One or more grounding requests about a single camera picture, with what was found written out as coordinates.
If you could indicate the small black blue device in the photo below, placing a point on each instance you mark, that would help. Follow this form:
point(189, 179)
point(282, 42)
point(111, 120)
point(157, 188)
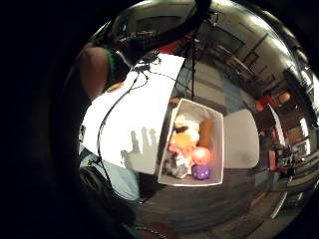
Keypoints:
point(143, 67)

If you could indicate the black tripod stand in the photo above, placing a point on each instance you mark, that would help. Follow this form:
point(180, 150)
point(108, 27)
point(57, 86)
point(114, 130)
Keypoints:
point(192, 66)

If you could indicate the small orange object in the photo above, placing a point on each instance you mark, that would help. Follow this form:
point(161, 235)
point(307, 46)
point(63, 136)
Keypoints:
point(115, 87)

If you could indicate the orange soft toy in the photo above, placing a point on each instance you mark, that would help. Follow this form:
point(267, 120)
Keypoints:
point(182, 139)

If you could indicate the brown soft toy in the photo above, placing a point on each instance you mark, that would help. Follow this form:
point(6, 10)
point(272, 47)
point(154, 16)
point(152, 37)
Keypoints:
point(206, 133)

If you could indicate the red chair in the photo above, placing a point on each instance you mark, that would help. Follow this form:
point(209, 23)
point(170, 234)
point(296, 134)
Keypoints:
point(273, 160)
point(265, 99)

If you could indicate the pink orange ball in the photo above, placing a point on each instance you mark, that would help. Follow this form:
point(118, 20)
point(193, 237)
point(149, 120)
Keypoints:
point(201, 156)

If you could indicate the white open box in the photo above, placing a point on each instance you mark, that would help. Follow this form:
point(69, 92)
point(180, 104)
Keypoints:
point(217, 149)

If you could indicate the grey white soft toy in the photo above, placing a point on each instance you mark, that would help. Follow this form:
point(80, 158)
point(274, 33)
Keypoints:
point(177, 166)

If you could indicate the purple die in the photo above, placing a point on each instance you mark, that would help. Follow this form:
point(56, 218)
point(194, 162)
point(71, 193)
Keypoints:
point(201, 172)

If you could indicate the the person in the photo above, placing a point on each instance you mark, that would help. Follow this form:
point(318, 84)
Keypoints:
point(123, 181)

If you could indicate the black bag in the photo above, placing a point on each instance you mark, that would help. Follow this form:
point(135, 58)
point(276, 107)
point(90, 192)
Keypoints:
point(99, 189)

